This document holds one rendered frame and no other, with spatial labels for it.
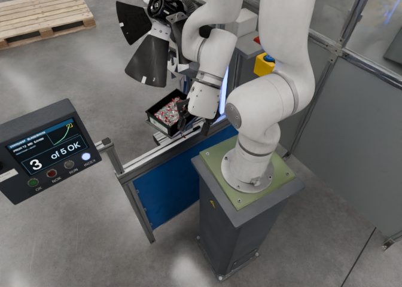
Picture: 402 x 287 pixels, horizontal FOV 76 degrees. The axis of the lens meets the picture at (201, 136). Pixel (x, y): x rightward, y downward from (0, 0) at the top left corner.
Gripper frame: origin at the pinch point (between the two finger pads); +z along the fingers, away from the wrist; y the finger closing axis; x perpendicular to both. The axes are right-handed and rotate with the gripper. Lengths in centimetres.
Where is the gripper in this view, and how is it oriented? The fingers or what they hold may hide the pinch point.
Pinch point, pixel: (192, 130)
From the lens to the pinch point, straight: 84.5
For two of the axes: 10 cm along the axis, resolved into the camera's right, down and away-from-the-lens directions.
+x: -5.0, -3.4, 8.0
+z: -3.2, 9.3, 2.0
